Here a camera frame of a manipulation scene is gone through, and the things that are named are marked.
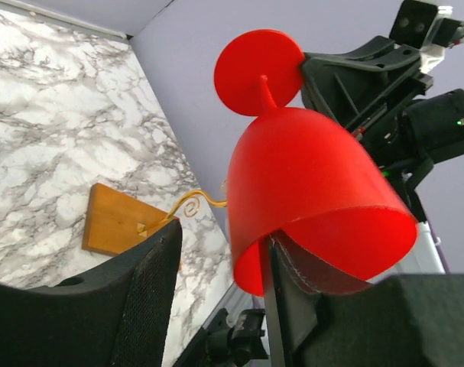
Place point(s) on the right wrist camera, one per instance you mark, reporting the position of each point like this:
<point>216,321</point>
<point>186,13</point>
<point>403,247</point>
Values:
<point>429,27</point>

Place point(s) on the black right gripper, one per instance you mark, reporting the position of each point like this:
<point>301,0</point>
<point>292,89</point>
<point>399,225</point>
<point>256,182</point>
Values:
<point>378,95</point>

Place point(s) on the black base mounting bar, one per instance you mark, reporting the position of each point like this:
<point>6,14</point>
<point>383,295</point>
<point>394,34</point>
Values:
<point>234,334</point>

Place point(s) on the gold wire glass rack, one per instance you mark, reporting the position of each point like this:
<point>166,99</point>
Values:
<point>116,222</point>

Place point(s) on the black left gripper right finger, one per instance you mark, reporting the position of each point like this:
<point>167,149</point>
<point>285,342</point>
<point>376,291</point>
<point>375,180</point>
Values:
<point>405,320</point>

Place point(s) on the red plastic wine glass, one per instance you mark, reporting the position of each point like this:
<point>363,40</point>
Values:
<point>299,178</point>

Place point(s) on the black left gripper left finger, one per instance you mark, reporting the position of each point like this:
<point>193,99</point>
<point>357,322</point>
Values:
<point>115,314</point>

